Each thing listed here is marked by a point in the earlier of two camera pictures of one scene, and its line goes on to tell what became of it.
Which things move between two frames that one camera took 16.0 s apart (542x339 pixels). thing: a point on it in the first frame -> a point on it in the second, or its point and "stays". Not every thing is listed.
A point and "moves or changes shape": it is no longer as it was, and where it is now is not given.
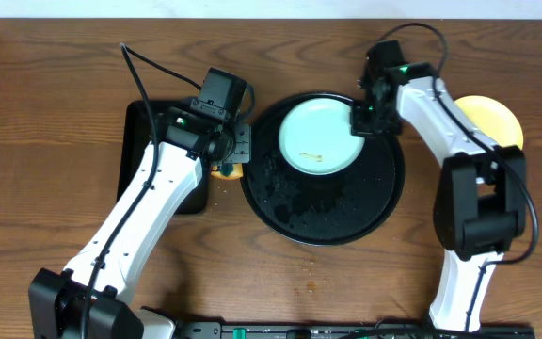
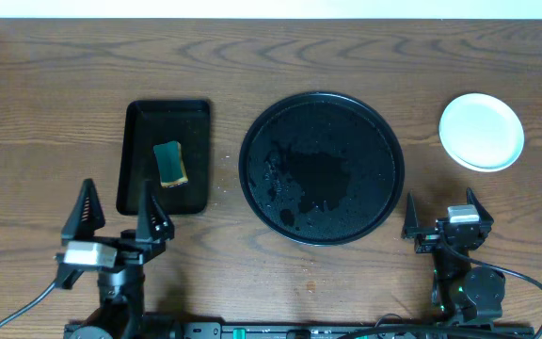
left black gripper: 241,142 -> 123,244
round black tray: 320,209 stays
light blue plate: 315,137 -> 481,133
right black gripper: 361,119 -> 440,237
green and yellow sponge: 227,170 moves or changes shape
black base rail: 219,330 stays
